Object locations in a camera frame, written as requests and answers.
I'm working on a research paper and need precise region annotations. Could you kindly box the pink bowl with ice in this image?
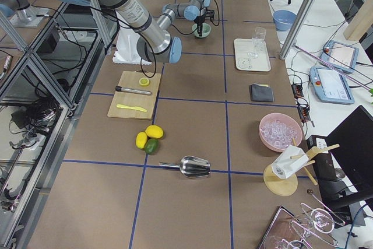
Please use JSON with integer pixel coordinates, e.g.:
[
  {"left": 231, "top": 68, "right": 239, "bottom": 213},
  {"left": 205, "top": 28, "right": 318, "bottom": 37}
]
[{"left": 259, "top": 113, "right": 303, "bottom": 152}]

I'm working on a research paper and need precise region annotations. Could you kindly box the blue bowl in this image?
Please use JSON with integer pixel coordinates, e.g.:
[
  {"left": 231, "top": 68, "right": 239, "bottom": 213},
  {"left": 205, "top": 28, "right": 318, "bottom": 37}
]
[{"left": 273, "top": 10, "right": 297, "bottom": 31}]

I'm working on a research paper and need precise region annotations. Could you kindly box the white bear tray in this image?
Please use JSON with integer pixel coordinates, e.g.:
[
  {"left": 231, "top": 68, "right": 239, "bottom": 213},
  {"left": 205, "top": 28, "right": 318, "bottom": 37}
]
[{"left": 234, "top": 38, "right": 271, "bottom": 72}]

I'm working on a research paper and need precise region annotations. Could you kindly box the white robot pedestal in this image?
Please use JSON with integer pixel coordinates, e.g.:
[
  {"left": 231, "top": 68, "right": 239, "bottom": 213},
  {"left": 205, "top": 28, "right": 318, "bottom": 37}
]
[{"left": 112, "top": 27, "right": 152, "bottom": 65}]

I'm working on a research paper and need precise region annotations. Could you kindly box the yellow plastic knife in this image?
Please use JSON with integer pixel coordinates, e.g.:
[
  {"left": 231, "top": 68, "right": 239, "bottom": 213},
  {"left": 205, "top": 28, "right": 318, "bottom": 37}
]
[{"left": 116, "top": 104, "right": 147, "bottom": 113}]

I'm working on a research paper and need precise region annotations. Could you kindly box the yellow lemon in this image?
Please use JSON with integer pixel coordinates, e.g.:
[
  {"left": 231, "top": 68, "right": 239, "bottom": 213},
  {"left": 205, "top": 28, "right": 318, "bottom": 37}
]
[
  {"left": 135, "top": 132, "right": 148, "bottom": 149},
  {"left": 145, "top": 125, "right": 164, "bottom": 139}
]

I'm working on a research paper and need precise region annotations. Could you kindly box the wooden cutting board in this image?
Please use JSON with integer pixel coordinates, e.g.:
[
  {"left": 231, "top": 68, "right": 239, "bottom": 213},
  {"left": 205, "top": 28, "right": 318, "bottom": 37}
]
[{"left": 107, "top": 71, "right": 161, "bottom": 120}]

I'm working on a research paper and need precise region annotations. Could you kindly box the metal rod green tip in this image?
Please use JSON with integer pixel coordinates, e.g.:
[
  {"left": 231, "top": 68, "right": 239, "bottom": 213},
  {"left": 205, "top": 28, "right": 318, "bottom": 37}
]
[{"left": 293, "top": 45, "right": 372, "bottom": 96}]

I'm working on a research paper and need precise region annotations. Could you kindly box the near teach pendant tablet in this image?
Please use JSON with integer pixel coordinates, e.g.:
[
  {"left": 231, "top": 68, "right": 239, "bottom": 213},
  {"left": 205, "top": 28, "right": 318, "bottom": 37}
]
[{"left": 309, "top": 66, "right": 355, "bottom": 105}]

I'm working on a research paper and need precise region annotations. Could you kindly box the white paper bag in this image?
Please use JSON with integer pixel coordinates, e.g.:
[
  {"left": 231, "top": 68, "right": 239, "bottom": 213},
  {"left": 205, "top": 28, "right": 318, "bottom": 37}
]
[{"left": 271, "top": 145, "right": 309, "bottom": 179}]

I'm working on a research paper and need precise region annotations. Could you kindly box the far teach pendant tablet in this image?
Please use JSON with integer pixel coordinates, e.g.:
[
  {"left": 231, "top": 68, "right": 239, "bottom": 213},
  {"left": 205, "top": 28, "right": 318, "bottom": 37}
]
[{"left": 320, "top": 40, "right": 359, "bottom": 74}]

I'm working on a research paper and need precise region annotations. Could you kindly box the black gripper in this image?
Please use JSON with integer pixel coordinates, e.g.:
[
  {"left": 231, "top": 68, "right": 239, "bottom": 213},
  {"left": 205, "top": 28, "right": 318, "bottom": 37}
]
[{"left": 194, "top": 15, "right": 205, "bottom": 34}]

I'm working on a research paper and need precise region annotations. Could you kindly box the steel ice scoop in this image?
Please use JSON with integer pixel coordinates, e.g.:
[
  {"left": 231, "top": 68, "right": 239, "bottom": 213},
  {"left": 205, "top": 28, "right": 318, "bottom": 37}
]
[{"left": 159, "top": 156, "right": 210, "bottom": 178}]

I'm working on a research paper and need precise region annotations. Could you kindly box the wooden cup stand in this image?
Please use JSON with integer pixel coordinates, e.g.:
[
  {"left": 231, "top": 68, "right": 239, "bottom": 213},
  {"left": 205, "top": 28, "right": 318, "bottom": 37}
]
[{"left": 263, "top": 144, "right": 340, "bottom": 197}]

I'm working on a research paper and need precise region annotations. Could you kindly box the green bowl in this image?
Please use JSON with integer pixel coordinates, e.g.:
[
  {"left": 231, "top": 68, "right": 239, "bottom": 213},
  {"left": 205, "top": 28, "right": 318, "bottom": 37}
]
[{"left": 191, "top": 23, "right": 211, "bottom": 38}]

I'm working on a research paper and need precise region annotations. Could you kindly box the green lime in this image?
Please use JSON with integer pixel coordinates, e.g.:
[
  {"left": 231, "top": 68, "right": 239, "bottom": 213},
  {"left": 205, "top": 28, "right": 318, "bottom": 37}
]
[{"left": 144, "top": 138, "right": 159, "bottom": 155}]

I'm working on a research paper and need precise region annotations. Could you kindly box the lemon half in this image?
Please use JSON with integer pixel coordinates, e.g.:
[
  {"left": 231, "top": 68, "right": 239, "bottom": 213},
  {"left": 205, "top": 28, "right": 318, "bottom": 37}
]
[{"left": 139, "top": 77, "right": 150, "bottom": 87}]

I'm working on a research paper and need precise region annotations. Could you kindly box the aluminium frame post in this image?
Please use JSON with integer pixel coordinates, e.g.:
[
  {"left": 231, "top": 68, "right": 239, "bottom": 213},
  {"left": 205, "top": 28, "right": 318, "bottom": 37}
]
[{"left": 279, "top": 0, "right": 315, "bottom": 60}]

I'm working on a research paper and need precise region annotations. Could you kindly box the clear wine glass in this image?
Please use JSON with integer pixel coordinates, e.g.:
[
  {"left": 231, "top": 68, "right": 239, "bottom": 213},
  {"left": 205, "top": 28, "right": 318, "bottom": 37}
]
[{"left": 248, "top": 27, "right": 266, "bottom": 59}]

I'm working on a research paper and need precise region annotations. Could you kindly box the teach pendant tablet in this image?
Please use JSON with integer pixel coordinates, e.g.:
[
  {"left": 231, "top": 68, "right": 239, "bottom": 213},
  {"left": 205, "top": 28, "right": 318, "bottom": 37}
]
[
  {"left": 320, "top": 40, "right": 359, "bottom": 74},
  {"left": 309, "top": 66, "right": 355, "bottom": 105}
]

